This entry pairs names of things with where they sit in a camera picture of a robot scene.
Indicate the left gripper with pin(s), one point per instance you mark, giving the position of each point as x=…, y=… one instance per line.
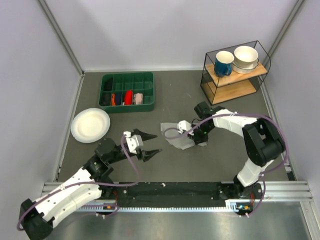
x=147, y=155

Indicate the blue mug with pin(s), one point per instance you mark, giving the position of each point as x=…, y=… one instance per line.
x=223, y=63

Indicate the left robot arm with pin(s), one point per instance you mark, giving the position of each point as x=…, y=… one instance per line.
x=38, y=218

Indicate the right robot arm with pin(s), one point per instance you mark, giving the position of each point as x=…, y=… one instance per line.
x=263, y=142

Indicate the white cable duct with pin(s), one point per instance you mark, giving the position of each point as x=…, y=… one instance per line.
x=229, y=206

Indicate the black wire wooden shelf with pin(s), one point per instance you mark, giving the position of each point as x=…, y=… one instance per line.
x=222, y=89

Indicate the white paper plate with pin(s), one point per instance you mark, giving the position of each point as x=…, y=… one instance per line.
x=90, y=125

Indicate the green compartment organizer box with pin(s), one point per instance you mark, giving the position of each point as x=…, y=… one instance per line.
x=138, y=82

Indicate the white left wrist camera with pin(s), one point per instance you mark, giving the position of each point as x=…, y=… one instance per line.
x=134, y=142

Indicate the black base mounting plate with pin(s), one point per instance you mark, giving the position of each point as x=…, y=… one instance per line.
x=184, y=194

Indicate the white bowl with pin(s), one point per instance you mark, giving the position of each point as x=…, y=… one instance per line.
x=245, y=59

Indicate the red rolled garment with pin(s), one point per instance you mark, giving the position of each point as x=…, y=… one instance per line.
x=128, y=97

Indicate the aluminium frame rail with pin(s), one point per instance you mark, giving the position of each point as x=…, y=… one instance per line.
x=275, y=191

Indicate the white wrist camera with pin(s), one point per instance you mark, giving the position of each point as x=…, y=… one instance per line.
x=134, y=142
x=184, y=126

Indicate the pink rolled garment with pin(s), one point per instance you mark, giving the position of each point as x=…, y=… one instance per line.
x=138, y=99

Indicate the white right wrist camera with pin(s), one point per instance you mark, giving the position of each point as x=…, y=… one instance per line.
x=184, y=126

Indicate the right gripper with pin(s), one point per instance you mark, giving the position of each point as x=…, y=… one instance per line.
x=198, y=139

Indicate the white underwear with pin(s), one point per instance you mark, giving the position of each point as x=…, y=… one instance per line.
x=179, y=141

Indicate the orange and blue rolled garment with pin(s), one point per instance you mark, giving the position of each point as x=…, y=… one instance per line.
x=116, y=99

